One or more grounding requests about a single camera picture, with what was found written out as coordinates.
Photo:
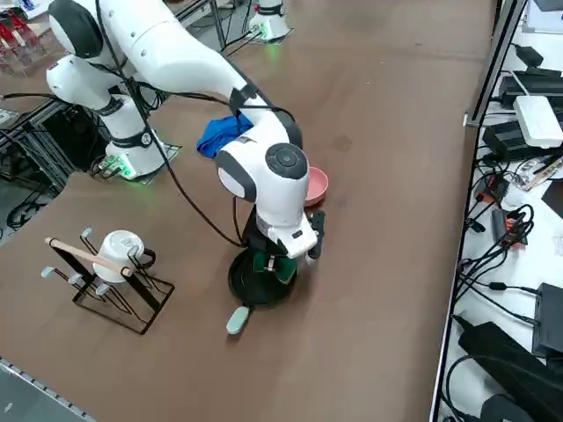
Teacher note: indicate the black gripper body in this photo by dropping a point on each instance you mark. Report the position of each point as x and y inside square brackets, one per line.
[254, 233]

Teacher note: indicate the green and yellow sponge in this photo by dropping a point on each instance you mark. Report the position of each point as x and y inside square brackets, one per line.
[288, 268]

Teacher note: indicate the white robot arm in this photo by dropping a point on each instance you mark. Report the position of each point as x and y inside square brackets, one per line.
[176, 57]
[270, 22]

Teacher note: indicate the black frying pan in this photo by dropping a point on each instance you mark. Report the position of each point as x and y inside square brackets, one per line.
[250, 290]

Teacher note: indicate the pink bowl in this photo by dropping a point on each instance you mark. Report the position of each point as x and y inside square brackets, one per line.
[319, 184]

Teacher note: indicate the blue cloth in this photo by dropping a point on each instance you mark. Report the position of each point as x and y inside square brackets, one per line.
[215, 140]

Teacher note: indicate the white mug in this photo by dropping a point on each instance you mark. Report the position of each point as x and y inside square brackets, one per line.
[116, 246]

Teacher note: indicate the black power adapter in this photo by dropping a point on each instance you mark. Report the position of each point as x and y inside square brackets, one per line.
[506, 136]

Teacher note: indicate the black box device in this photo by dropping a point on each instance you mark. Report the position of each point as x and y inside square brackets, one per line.
[550, 316]

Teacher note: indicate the clear rack with red items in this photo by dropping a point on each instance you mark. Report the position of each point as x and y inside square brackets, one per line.
[17, 48]

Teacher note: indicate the white power strip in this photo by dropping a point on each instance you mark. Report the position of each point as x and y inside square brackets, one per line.
[538, 121]

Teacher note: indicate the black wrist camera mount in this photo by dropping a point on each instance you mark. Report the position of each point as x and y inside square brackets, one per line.
[319, 233]

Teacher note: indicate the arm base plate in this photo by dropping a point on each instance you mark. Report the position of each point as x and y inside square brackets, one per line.
[173, 151]

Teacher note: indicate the aluminium frame bar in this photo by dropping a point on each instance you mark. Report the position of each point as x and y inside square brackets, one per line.
[495, 66]

